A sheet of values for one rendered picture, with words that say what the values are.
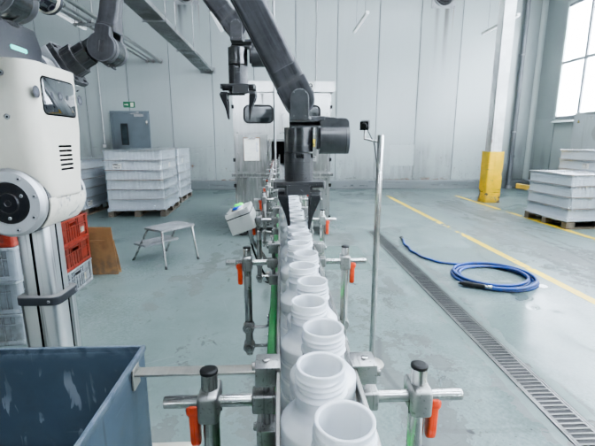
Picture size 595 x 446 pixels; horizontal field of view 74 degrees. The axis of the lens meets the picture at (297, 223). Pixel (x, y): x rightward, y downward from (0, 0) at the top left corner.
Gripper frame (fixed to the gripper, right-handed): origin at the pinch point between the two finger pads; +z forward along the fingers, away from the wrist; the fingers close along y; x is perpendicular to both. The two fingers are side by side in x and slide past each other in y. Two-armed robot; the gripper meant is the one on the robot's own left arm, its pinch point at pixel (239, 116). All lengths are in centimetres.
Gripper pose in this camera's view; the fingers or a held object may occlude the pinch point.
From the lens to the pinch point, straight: 125.0
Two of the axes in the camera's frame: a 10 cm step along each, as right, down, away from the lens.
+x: 0.4, 2.0, -9.8
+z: 0.0, 9.8, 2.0
